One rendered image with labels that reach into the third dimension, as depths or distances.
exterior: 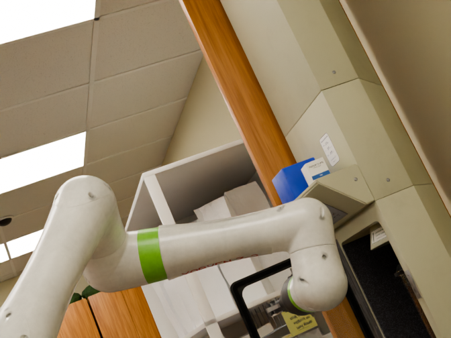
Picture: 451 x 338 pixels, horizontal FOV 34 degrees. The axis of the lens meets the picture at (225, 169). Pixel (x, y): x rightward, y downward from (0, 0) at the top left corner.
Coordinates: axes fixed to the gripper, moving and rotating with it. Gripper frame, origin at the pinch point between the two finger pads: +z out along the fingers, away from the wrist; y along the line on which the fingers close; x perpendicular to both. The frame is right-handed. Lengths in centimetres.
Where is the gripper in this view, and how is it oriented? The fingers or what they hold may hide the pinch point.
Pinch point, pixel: (275, 308)
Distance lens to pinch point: 185.4
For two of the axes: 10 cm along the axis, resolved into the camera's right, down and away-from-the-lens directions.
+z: -2.1, 3.2, 9.2
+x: 4.0, 8.9, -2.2
